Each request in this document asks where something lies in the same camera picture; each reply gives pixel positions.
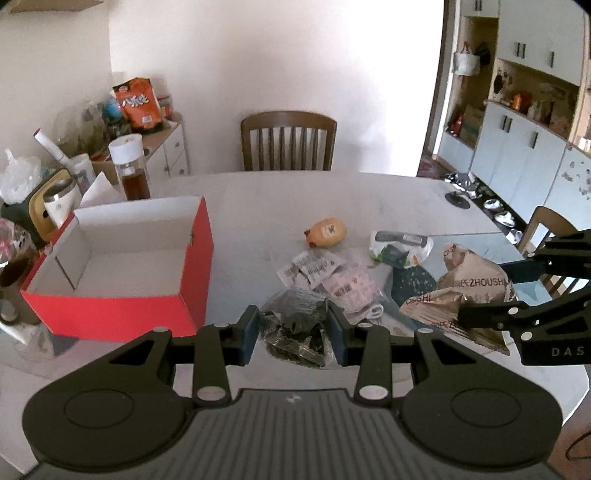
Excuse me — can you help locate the white steel mug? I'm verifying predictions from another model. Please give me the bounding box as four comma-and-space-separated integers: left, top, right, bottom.
43, 178, 82, 228

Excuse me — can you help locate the black cable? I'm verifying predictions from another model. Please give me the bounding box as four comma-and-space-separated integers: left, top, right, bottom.
565, 428, 591, 462

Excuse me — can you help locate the white plastic bag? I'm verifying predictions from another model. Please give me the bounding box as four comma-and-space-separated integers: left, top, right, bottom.
0, 149, 43, 205

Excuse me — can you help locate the white drawer cabinet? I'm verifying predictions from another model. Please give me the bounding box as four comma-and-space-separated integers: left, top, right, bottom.
142, 113, 189, 183

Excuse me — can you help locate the orange pig squeeze toy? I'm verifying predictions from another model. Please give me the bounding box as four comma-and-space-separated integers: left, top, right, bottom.
304, 218, 348, 248

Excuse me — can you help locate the wooden chair at back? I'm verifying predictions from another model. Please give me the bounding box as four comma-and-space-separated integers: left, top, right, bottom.
240, 111, 338, 172

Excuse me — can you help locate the black round table mount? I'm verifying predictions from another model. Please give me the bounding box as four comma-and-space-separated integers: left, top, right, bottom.
445, 191, 471, 210

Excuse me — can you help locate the wooden chair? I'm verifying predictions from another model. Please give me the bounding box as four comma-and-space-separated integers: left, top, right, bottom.
240, 111, 338, 172
518, 206, 590, 299

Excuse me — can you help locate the red cardboard box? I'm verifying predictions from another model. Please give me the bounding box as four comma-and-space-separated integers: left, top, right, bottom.
21, 196, 213, 342

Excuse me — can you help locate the white paper roll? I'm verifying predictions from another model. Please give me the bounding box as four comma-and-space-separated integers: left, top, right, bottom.
33, 128, 69, 163

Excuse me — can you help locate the black dried food bag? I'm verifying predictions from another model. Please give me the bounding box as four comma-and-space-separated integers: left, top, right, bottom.
259, 288, 335, 369

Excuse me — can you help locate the clear printed sachet packet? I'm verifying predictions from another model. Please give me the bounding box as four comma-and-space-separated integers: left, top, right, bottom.
276, 249, 385, 324

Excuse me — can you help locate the white green snack packet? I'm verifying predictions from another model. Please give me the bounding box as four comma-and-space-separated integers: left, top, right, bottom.
370, 230, 434, 269

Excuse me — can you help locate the orange snack bag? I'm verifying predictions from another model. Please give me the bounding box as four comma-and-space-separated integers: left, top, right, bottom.
113, 77, 163, 134

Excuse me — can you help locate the light blue wall cabinet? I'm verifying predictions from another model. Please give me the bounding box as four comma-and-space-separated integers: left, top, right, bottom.
434, 1, 590, 229

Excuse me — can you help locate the wooden chair at right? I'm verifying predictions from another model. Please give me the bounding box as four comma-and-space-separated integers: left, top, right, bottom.
518, 206, 590, 299

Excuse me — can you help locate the glass tea bottle white lid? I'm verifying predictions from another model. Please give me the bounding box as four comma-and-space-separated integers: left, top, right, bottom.
108, 134, 151, 201

